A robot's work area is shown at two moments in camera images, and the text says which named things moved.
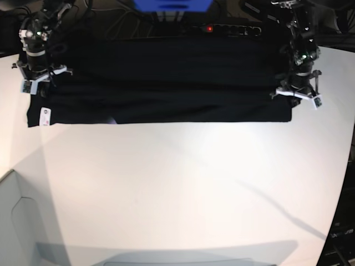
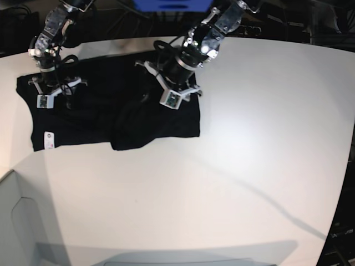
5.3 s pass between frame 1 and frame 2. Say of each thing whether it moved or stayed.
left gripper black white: moved
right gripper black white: moved
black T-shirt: moved
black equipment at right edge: stayed
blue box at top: stayed
